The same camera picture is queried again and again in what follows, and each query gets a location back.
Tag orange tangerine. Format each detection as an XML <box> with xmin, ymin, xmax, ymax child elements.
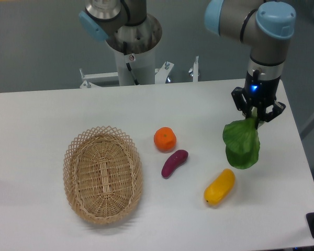
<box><xmin>153</xmin><ymin>127</ymin><xmax>177</xmax><ymax>152</ymax></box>

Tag white metal base frame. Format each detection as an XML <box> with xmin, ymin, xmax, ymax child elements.
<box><xmin>80</xmin><ymin>55</ymin><xmax>200</xmax><ymax>88</ymax></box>

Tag woven wicker basket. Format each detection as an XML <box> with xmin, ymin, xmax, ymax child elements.
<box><xmin>63</xmin><ymin>126</ymin><xmax>143</xmax><ymax>225</ymax></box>

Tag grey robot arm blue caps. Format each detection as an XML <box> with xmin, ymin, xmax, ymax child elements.
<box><xmin>78</xmin><ymin>1</ymin><xmax>296</xmax><ymax>127</ymax></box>

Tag black cable on pedestal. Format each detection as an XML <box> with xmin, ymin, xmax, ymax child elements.
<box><xmin>123</xmin><ymin>41</ymin><xmax>140</xmax><ymax>86</ymax></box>

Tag green leafy vegetable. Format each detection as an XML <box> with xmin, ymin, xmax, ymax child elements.
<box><xmin>222</xmin><ymin>115</ymin><xmax>260</xmax><ymax>169</ymax></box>

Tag purple eggplant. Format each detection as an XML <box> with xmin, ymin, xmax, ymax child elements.
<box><xmin>161</xmin><ymin>150</ymin><xmax>189</xmax><ymax>179</ymax></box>

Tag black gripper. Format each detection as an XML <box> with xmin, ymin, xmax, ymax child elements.
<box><xmin>231</xmin><ymin>73</ymin><xmax>286</xmax><ymax>129</ymax></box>

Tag yellow mango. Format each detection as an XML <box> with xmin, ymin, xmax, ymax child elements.
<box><xmin>204</xmin><ymin>168</ymin><xmax>236</xmax><ymax>206</ymax></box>

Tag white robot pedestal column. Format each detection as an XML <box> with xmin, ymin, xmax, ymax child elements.
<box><xmin>104</xmin><ymin>13</ymin><xmax>163</xmax><ymax>86</ymax></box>

